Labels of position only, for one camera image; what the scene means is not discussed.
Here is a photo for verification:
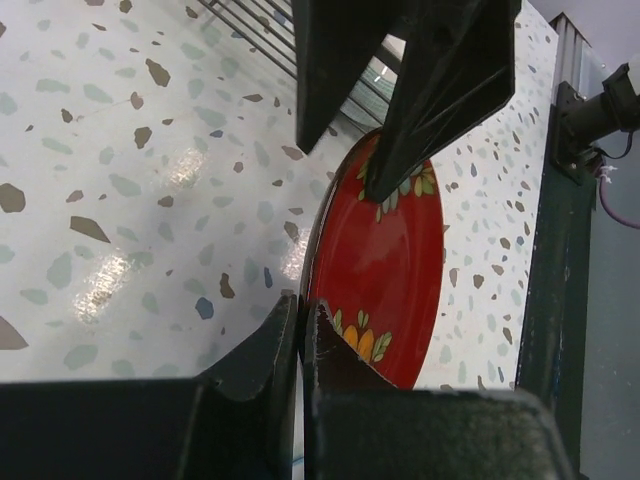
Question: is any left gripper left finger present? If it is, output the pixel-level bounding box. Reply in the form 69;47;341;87
1;295;297;479

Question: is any red floral plate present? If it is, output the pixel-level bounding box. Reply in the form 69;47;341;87
301;130;445;389

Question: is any aluminium front rail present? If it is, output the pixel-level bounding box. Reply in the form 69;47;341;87
550;12;611;106

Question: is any wire dish rack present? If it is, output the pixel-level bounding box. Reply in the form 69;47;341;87
187;0;406;129

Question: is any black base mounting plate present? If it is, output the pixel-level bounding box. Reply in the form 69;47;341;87
514;79;601;480

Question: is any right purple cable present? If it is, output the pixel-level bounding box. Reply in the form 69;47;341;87
597;167;640;232

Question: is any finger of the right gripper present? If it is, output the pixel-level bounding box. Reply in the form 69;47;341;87
365;0;522;203
292;0;400;154

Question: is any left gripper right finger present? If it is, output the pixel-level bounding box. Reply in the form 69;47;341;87
302;301;575;479

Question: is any pale green bowl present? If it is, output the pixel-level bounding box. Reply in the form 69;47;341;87
341;57;397;128

